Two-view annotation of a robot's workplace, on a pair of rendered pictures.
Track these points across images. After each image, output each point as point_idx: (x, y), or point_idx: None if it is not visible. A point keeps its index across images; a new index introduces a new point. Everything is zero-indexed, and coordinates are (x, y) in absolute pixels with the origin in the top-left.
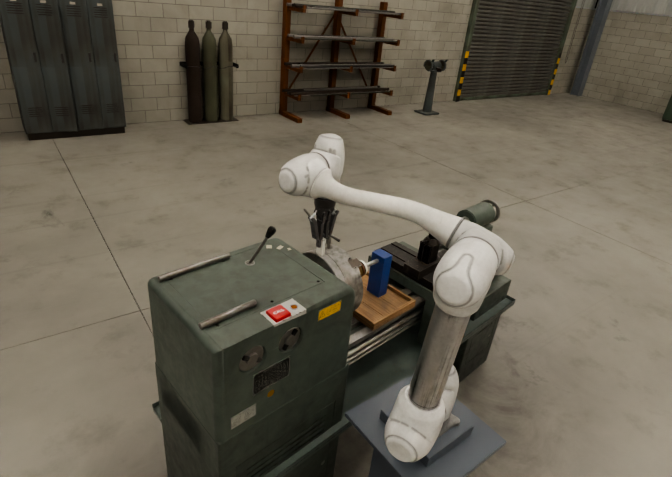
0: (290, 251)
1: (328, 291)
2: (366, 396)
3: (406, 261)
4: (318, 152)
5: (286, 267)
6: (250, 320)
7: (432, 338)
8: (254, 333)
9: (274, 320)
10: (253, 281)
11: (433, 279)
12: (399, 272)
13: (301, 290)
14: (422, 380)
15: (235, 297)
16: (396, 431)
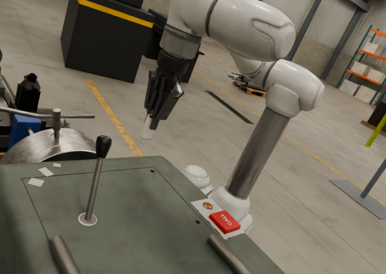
0: (65, 166)
1: (174, 171)
2: None
3: (2, 119)
4: None
5: (114, 184)
6: (242, 253)
7: (274, 142)
8: (265, 254)
9: (237, 229)
10: (149, 228)
11: (308, 96)
12: (4, 135)
13: (172, 189)
14: (257, 177)
15: (193, 259)
16: (247, 224)
